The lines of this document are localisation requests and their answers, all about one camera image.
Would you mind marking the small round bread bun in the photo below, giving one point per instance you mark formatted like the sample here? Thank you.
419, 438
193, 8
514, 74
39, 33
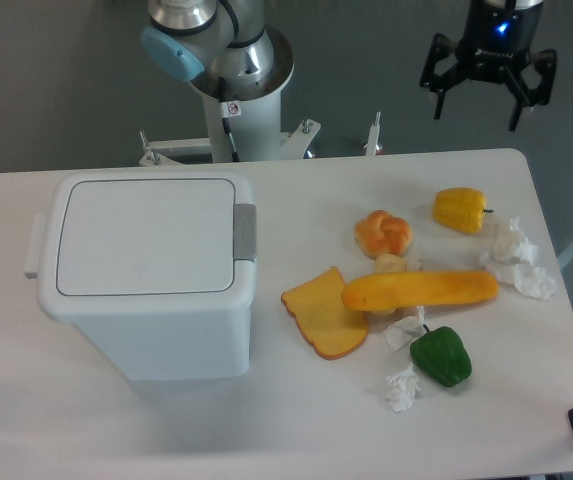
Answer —
389, 263

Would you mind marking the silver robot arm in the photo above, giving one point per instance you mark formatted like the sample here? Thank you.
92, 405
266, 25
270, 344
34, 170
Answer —
190, 39

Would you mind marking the green bell pepper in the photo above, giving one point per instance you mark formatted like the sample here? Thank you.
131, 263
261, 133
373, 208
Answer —
441, 354

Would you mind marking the toast bread slice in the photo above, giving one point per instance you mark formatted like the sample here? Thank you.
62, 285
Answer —
325, 323

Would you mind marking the white metal base frame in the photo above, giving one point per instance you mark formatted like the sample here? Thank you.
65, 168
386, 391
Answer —
294, 145

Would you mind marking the crumpled tissue at front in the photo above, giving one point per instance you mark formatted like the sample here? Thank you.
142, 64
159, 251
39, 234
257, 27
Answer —
401, 389

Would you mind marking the yellow bell pepper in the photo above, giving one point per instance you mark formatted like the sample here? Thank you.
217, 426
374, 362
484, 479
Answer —
461, 209

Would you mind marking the long orange baguette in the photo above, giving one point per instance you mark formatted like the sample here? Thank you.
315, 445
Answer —
385, 291

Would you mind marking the white plastic trash can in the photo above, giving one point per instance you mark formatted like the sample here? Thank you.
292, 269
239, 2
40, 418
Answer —
155, 267

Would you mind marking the knotted bread roll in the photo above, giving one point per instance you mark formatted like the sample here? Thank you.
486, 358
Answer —
383, 233

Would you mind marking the crumpled tissue near baguette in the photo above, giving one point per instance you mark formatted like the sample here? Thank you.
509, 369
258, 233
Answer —
405, 330

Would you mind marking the large crumpled white tissue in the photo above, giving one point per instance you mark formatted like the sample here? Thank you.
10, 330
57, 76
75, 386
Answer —
512, 260

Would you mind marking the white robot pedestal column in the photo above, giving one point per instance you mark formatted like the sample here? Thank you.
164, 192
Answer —
250, 128

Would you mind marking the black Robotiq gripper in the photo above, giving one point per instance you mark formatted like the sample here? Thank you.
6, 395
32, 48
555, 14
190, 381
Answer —
495, 47

